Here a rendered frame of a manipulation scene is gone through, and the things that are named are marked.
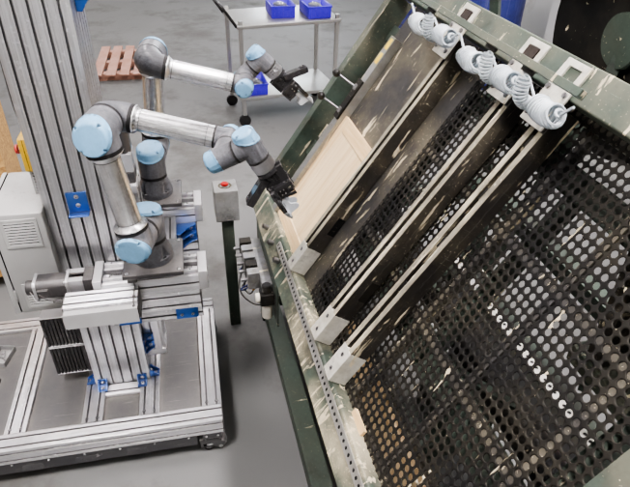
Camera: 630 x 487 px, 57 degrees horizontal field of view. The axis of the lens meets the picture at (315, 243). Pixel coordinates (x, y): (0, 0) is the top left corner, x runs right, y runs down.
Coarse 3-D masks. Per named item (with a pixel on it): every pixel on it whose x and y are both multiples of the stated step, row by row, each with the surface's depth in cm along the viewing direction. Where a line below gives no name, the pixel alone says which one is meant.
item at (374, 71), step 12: (384, 48) 248; (396, 48) 245; (384, 60) 247; (372, 72) 249; (372, 84) 252; (360, 96) 254; (348, 108) 256; (336, 120) 259; (324, 132) 264; (324, 144) 263; (312, 156) 265; (300, 168) 271; (300, 180) 271
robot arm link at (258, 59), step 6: (252, 48) 240; (258, 48) 240; (246, 54) 242; (252, 54) 240; (258, 54) 240; (264, 54) 242; (246, 60) 244; (252, 60) 242; (258, 60) 241; (264, 60) 242; (270, 60) 243; (252, 66) 243; (258, 66) 243; (264, 66) 243; (270, 66) 244; (264, 72) 247
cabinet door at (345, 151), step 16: (352, 128) 249; (336, 144) 256; (352, 144) 244; (320, 160) 262; (336, 160) 250; (352, 160) 240; (304, 176) 269; (320, 176) 257; (336, 176) 245; (304, 192) 263; (320, 192) 252; (336, 192) 240; (304, 208) 258; (320, 208) 247; (288, 224) 264; (304, 224) 252; (288, 240) 259
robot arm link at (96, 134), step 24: (96, 120) 172; (120, 120) 182; (96, 144) 173; (120, 144) 180; (96, 168) 182; (120, 168) 184; (120, 192) 186; (120, 216) 191; (120, 240) 195; (144, 240) 197
